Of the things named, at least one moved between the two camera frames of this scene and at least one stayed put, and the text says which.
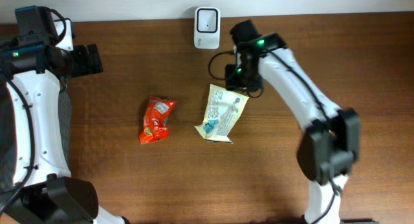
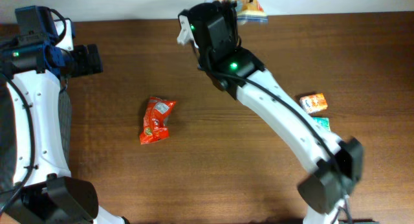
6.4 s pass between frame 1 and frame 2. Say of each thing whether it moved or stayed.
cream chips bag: moved
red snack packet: stayed
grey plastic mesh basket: stayed
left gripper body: stayed
